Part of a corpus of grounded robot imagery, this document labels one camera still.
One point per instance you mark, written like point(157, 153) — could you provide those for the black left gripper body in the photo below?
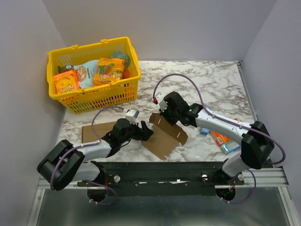
point(134, 132)

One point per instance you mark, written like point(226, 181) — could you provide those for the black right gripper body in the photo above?
point(167, 112)

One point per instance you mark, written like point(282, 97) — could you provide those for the brown cardboard box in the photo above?
point(101, 129)
point(165, 137)

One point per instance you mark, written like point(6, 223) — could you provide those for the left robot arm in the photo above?
point(67, 162)

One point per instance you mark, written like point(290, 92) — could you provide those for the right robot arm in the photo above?
point(253, 139)

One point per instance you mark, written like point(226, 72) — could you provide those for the folded brown cardboard box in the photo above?
point(101, 129)

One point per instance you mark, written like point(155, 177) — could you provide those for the blue small box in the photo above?
point(204, 131)

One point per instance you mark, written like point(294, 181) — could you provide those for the orange small box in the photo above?
point(219, 139)

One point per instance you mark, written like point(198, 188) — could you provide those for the orange snack box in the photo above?
point(66, 82)

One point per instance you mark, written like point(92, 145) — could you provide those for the orange round fruit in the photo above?
point(126, 74)

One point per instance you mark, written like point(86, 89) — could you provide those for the yellow plastic shopping basket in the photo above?
point(84, 100)

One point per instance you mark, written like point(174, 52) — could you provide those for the yellow mango gummy bag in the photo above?
point(108, 70)

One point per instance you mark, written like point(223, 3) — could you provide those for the light blue mint pack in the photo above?
point(230, 147)

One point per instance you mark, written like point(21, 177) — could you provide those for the light blue cassava chips bag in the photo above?
point(85, 73)

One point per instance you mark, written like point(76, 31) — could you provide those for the grey green round sponge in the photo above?
point(121, 55)

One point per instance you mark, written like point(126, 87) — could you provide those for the dark brown snack packet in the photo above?
point(62, 69)

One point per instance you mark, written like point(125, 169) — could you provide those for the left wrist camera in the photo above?
point(132, 115)

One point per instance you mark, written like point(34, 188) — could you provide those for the black mounting base plate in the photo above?
point(159, 178)

